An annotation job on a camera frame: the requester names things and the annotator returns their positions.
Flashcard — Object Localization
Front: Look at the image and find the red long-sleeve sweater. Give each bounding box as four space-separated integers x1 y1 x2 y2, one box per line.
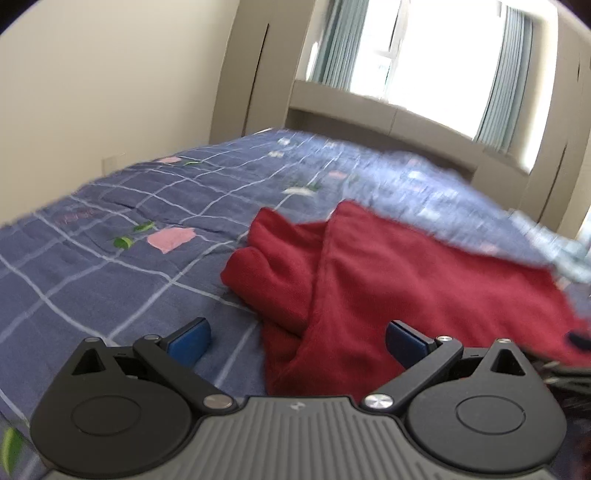
221 201 590 399

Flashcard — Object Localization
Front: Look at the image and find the blue plaid floral quilt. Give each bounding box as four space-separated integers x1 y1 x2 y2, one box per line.
1 130 544 479

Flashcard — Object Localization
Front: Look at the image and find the light blue folded cloth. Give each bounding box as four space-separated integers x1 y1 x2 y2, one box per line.
509 210 590 284

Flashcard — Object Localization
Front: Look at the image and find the grey wardrobe right of window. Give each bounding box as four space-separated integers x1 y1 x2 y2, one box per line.
520 1 590 231

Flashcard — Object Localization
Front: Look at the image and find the grey wardrobe of window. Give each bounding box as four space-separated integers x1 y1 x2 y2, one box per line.
209 0 315 143
520 1 590 231

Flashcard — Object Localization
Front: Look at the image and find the right teal curtain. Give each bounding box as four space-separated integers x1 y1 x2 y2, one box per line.
475 5 534 154

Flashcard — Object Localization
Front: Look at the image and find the teal curtain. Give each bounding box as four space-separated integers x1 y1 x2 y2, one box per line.
311 0 369 90
475 5 534 154

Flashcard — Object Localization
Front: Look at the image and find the grey wardrobe left of window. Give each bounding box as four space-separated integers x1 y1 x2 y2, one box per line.
209 0 315 143

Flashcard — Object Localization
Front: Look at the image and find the left teal curtain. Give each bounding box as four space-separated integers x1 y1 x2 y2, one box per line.
311 0 369 90

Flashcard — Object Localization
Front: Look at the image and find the white wall socket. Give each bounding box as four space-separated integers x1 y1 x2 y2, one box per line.
101 153 127 176

